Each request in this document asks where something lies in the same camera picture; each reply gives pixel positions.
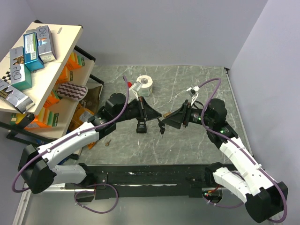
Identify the blue teal carton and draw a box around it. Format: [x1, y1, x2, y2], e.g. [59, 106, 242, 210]
[23, 32, 45, 72]

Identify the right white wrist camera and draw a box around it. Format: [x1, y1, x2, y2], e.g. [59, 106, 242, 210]
[186, 86, 200, 106]

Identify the white tape roll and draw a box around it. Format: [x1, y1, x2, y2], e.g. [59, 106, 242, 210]
[136, 75, 153, 97]

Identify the purple cable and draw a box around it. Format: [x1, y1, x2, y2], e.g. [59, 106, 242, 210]
[11, 75, 130, 193]
[196, 77, 288, 222]

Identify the silver crumpled box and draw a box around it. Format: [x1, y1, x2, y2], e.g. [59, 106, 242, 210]
[0, 80, 35, 114]

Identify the black key bunch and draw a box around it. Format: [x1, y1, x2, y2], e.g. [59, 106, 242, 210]
[158, 119, 165, 139]

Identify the silver RIO box upright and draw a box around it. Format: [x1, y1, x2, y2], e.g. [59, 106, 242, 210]
[36, 25, 56, 63]

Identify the brass padlock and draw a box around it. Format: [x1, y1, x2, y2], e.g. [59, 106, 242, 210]
[163, 112, 172, 118]

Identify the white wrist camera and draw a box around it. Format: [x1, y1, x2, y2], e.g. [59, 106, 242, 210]
[186, 86, 200, 106]
[129, 82, 142, 100]

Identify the orange sponge pack stack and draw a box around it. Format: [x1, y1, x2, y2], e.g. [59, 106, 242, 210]
[25, 52, 85, 130]

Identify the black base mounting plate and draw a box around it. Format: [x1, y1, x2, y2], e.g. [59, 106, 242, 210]
[65, 164, 217, 200]

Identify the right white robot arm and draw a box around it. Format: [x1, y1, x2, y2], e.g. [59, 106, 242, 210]
[162, 98, 288, 223]

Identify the aluminium rail frame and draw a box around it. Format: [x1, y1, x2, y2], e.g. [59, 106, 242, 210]
[13, 182, 281, 225]

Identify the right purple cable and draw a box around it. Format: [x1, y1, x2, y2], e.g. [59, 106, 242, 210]
[196, 77, 288, 222]

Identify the orange snack bag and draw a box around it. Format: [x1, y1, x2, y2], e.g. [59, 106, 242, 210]
[67, 104, 99, 150]

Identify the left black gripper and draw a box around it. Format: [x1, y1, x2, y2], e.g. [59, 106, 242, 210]
[114, 96, 162, 123]

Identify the black padlock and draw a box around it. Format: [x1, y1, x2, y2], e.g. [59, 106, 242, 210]
[136, 121, 147, 134]

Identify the brown snack bag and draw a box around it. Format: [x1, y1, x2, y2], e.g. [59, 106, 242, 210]
[79, 82, 103, 114]

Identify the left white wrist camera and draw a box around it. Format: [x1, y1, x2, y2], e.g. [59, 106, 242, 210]
[129, 82, 142, 100]

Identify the silver teal RIO box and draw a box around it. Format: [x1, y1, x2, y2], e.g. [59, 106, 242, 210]
[9, 46, 32, 91]

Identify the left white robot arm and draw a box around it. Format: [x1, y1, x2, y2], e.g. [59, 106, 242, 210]
[17, 93, 162, 194]

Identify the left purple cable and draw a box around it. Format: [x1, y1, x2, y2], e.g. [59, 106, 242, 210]
[11, 75, 130, 193]

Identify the beige black shelf rack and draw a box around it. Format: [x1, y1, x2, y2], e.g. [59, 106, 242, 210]
[0, 24, 103, 145]

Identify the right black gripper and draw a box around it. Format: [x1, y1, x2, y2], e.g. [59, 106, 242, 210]
[162, 99, 214, 129]

